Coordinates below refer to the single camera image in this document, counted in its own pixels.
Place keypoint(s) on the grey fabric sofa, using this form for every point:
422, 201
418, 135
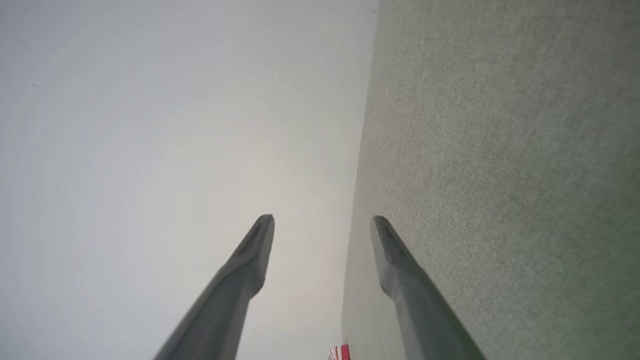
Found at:
500, 150

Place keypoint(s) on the red and white garment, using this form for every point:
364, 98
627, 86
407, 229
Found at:
341, 353

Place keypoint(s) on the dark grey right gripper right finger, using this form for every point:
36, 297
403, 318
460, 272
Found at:
415, 300

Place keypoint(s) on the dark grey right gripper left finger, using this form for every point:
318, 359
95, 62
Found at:
235, 285

